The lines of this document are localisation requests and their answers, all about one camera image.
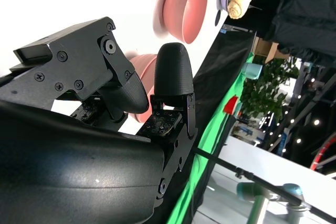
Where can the person in black clothes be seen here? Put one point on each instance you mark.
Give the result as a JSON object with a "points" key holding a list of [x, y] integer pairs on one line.
{"points": [[307, 16]]}

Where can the teal cup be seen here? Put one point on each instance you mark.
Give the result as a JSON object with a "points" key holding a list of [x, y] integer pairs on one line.
{"points": [[252, 70]]}

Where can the black table skirt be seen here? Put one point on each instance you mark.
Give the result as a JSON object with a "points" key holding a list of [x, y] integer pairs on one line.
{"points": [[220, 64]]}

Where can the brown cardboard box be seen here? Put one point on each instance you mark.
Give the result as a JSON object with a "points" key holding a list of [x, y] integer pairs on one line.
{"points": [[267, 48]]}

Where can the pink plastic bowl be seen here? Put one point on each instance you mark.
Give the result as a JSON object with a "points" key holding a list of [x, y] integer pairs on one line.
{"points": [[148, 77], [181, 9], [135, 62]]}

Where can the red curved hoop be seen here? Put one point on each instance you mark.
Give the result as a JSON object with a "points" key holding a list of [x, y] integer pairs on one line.
{"points": [[321, 153]]}

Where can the black round table grommet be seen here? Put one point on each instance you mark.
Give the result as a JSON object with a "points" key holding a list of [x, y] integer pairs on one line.
{"points": [[218, 18]]}

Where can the green leafy plant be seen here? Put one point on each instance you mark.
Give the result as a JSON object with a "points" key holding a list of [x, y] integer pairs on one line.
{"points": [[265, 90]]}

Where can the robot arm with teal joints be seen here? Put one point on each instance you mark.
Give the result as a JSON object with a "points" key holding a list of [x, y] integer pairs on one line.
{"points": [[260, 200]]}

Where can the red cup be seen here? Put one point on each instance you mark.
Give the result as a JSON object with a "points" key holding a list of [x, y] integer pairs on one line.
{"points": [[231, 105]]}

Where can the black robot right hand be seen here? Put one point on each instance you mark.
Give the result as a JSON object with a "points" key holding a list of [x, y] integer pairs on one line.
{"points": [[78, 171]]}

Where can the green table cloth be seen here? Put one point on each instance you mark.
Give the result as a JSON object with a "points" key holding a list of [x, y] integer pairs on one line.
{"points": [[210, 140]]}

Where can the black thin stand rod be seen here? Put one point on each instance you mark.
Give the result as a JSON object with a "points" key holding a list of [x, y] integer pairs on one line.
{"points": [[262, 180]]}

